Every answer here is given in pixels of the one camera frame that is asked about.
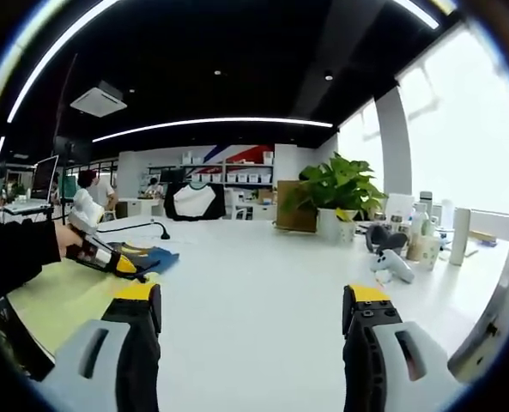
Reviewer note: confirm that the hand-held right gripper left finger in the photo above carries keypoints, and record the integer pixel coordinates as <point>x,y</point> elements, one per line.
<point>134,343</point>

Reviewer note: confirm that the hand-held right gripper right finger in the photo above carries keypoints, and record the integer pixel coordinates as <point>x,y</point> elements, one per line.
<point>365,343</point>

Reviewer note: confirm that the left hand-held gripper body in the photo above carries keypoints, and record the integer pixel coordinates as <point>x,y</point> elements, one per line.
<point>84,219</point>

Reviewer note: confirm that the yellow blue grey garment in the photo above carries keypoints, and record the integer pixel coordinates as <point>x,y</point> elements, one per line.
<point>65,296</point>

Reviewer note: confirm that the person's left hand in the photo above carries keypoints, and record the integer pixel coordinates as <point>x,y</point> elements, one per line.
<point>69,242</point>

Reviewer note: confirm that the teal board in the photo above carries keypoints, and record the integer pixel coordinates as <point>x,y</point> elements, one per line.
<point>69,186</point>

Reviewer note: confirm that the open laptop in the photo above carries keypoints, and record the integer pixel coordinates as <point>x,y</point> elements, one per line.
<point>44,178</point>

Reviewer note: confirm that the black gooseneck microphone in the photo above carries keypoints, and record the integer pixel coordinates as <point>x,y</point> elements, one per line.
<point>165,236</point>

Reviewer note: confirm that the small potted plant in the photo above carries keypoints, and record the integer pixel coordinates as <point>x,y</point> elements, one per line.
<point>18,191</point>

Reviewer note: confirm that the white game controller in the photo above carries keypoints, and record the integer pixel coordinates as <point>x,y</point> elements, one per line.
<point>393,264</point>

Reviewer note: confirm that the black white raglan shirt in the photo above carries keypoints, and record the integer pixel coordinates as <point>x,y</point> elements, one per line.
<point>194,201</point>

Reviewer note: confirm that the green printed paper cup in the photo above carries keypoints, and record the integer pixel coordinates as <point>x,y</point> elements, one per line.
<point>429,255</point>

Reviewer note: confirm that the ceiling light strip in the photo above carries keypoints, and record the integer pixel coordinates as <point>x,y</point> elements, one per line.
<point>421,15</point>
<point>237,120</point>
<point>0,149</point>
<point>31,78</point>

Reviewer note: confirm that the small cup with yellow label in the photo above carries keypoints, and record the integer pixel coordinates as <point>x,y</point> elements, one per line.
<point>346,234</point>

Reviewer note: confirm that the ceiling air conditioner unit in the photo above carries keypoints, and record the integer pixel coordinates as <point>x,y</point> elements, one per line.
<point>97,103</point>

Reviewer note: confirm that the person's black printed shirt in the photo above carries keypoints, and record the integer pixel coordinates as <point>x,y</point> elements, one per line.
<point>13,343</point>

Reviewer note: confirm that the white card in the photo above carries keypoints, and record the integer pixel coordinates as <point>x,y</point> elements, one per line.
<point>400,206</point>

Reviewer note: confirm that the tall white cylinder bottle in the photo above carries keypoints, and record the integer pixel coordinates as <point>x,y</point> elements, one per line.
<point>460,236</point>

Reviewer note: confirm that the brown cardboard board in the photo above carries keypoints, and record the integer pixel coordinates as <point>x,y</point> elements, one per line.
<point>292,219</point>

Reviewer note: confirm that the white chair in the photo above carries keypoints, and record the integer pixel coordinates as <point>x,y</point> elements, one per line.
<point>242,210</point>

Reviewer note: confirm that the silver thermos bottle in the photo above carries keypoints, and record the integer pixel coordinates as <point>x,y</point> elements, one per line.
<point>425,198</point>

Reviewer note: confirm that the wooden block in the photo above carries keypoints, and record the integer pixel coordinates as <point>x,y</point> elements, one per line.
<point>481,236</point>

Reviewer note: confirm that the shelf with white bins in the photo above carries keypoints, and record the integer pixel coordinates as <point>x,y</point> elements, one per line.
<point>245,177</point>

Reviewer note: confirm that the green potted plant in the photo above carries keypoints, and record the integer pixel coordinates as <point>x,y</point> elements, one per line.
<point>340,180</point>

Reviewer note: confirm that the black ceiling spotlight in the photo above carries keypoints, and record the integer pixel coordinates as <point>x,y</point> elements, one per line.
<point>329,75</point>

